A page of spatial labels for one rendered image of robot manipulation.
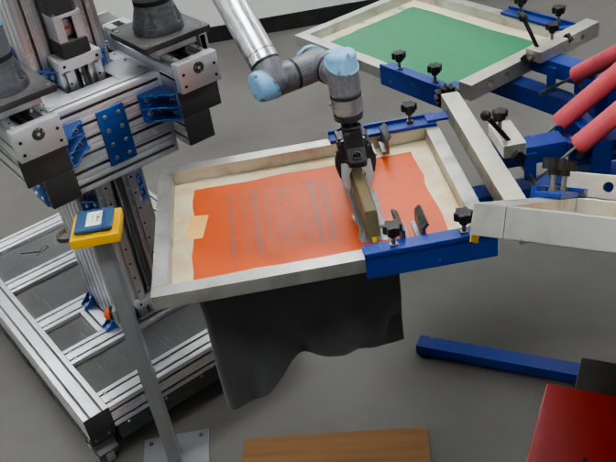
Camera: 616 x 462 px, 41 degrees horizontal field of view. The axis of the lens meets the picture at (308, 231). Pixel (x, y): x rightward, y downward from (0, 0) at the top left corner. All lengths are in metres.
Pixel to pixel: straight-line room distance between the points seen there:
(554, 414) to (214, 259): 0.96
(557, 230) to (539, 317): 2.23
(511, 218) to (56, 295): 2.59
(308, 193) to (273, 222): 0.15
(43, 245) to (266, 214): 1.74
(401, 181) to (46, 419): 1.64
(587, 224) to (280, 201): 1.31
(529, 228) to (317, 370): 2.12
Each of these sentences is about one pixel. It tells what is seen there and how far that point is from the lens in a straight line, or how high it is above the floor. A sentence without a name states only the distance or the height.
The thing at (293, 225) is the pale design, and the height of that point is 0.95.
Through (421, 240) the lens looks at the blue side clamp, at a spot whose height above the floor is 1.00.
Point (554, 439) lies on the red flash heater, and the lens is 1.32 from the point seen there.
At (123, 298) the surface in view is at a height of 0.71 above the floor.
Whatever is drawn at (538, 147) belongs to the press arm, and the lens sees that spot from 2.13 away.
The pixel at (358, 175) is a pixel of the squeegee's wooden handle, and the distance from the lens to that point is 2.03.
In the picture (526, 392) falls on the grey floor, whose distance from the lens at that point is 2.91.
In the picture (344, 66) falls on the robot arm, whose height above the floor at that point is 1.33.
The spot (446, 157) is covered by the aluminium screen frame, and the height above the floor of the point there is 0.99.
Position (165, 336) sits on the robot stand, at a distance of 3.00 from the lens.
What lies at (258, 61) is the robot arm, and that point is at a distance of 1.97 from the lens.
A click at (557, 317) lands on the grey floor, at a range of 3.20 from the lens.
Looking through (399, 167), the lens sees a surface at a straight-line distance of 2.24.
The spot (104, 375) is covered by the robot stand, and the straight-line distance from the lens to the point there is 2.94.
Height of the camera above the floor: 2.10
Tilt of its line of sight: 34 degrees down
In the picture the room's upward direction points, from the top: 9 degrees counter-clockwise
